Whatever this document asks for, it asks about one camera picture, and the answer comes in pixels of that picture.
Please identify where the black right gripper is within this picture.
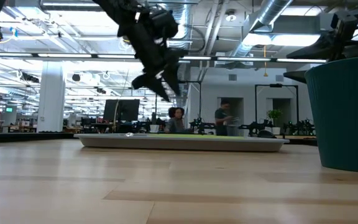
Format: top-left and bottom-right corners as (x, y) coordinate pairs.
(283, 27), (358, 84)

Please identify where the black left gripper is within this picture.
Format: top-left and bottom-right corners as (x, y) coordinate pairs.
(117, 8), (188, 103)

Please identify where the teal ribbed cup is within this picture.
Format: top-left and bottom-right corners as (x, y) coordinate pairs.
(304, 55), (358, 174)

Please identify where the grey plastic tray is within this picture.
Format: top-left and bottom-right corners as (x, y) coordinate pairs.
(73, 133), (291, 153)

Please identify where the bright ceiling light panel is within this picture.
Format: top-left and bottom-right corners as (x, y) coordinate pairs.
(242, 32), (322, 47)

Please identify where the person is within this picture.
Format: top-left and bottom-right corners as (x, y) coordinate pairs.
(214, 99), (239, 137)
(165, 106), (186, 134)

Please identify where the black computer monitor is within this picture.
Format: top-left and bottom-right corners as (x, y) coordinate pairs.
(103, 98), (141, 124)

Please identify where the green plant in white pot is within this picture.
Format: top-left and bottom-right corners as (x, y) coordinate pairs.
(265, 108), (284, 135)

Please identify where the long ceiling light bar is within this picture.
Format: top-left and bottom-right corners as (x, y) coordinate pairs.
(0, 52), (328, 63)

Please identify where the white square pillar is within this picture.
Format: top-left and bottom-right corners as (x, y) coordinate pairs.
(37, 60), (67, 133)

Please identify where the black background rig frame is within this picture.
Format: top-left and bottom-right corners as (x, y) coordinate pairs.
(254, 83), (300, 134)
(155, 80), (203, 134)

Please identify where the silver round ceiling duct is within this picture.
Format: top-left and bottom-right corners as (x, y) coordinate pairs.
(158, 0), (195, 82)

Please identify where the yellow hanging cord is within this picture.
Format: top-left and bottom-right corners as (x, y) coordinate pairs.
(262, 45), (269, 78)

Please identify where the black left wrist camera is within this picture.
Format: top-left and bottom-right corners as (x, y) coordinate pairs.
(149, 10), (179, 40)

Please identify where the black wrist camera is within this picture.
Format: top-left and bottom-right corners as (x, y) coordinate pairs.
(331, 11), (358, 35)
(149, 10), (179, 40)

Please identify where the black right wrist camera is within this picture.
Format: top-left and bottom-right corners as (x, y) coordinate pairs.
(331, 11), (358, 35)

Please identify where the silver slanted ceiling duct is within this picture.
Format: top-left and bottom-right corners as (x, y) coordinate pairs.
(228, 0), (294, 58)

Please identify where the black arched cable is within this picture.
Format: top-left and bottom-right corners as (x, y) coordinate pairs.
(256, 129), (278, 139)

